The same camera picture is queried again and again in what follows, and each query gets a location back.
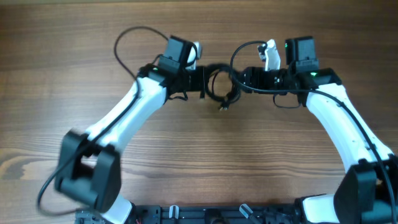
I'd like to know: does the black USB cable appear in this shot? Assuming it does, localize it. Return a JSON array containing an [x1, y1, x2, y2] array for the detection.
[[203, 63, 243, 112]]

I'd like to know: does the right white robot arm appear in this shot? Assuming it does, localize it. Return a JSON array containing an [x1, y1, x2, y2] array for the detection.
[[239, 37, 397, 223]]

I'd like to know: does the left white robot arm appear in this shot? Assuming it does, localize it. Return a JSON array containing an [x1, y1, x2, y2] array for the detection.
[[55, 36, 203, 223]]

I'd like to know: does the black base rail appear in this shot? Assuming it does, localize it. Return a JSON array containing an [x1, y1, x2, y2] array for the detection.
[[74, 203, 312, 224]]

